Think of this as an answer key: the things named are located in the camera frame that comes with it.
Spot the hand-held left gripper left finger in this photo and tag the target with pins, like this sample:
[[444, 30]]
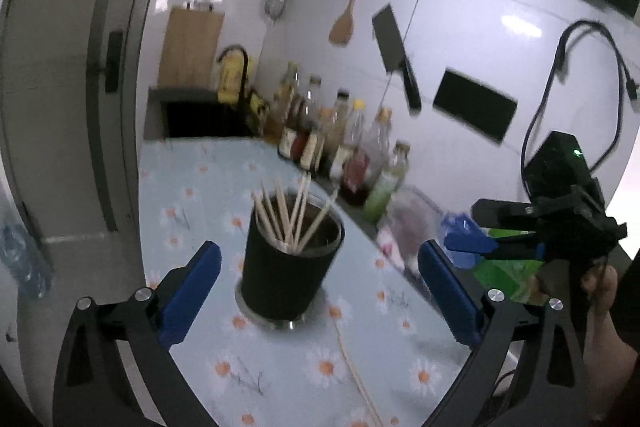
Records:
[[192, 292]]

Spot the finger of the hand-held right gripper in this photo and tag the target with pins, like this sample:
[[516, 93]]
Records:
[[472, 247], [500, 212]]

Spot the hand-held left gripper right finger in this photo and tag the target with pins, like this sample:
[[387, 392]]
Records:
[[450, 297]]

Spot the black cup with steel base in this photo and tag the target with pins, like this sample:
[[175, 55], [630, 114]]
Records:
[[285, 277]]

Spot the single pale bamboo chopstick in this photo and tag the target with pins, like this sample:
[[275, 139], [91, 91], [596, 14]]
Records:
[[357, 377]]

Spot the bunch of pale bamboo chopsticks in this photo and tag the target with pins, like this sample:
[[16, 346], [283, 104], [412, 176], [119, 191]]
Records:
[[301, 207]]

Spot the person's right forearm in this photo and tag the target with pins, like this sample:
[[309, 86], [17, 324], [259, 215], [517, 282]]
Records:
[[610, 372]]

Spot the person's right hand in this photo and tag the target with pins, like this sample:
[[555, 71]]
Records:
[[605, 292]]

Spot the white and blue salt bag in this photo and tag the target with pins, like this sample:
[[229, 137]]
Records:
[[460, 224]]

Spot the green packet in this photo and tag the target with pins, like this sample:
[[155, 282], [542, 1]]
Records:
[[505, 274]]

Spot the clear plastic bag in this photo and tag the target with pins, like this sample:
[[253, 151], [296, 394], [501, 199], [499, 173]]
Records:
[[410, 222]]

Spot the daisy print table cover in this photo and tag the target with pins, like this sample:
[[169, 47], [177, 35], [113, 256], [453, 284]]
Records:
[[210, 207]]

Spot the row of condiment bottles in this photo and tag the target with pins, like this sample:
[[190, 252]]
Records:
[[350, 142]]

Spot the clear plastic bottle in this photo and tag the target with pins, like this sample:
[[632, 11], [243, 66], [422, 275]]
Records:
[[22, 257]]

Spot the black sink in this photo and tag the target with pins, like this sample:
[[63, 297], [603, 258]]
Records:
[[200, 117]]

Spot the black cleaver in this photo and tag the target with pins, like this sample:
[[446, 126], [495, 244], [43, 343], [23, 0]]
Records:
[[392, 39]]

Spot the yellow dish soap bottle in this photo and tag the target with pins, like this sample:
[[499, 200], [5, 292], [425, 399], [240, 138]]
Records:
[[231, 79]]

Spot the black faucet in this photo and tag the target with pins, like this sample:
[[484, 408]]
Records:
[[243, 72]]

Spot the black door hinge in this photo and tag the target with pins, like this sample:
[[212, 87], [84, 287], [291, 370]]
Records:
[[114, 62]]

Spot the wooden cutting board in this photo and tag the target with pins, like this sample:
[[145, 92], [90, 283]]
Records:
[[190, 47]]

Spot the black wall panel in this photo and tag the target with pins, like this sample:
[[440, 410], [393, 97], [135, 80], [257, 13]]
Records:
[[475, 104]]

